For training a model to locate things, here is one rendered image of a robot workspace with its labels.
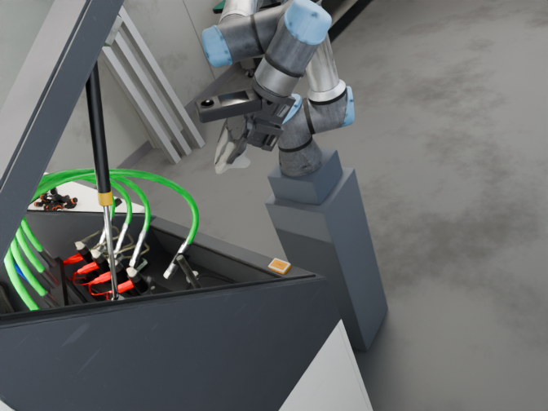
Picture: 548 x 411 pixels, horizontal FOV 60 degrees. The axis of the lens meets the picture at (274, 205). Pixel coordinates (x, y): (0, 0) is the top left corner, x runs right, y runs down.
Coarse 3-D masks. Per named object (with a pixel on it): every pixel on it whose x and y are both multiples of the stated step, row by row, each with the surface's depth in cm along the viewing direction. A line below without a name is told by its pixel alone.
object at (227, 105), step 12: (216, 96) 87; (228, 96) 86; (240, 96) 86; (252, 96) 86; (204, 108) 84; (216, 108) 84; (228, 108) 84; (240, 108) 85; (252, 108) 86; (204, 120) 84; (216, 120) 85
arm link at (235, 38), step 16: (240, 0) 100; (256, 0) 108; (224, 16) 94; (240, 16) 92; (208, 32) 90; (224, 32) 88; (240, 32) 88; (256, 32) 87; (208, 48) 89; (224, 48) 89; (240, 48) 89; (256, 48) 89; (224, 64) 93
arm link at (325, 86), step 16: (272, 0) 121; (320, 0) 121; (320, 48) 130; (320, 64) 133; (320, 80) 136; (336, 80) 138; (320, 96) 139; (336, 96) 139; (352, 96) 142; (320, 112) 142; (336, 112) 142; (352, 112) 142; (320, 128) 146; (336, 128) 148
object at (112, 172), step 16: (64, 176) 86; (80, 176) 87; (144, 176) 93; (160, 176) 95; (192, 208) 101; (192, 224) 103; (192, 240) 105; (16, 272) 90; (16, 288) 91; (32, 304) 94
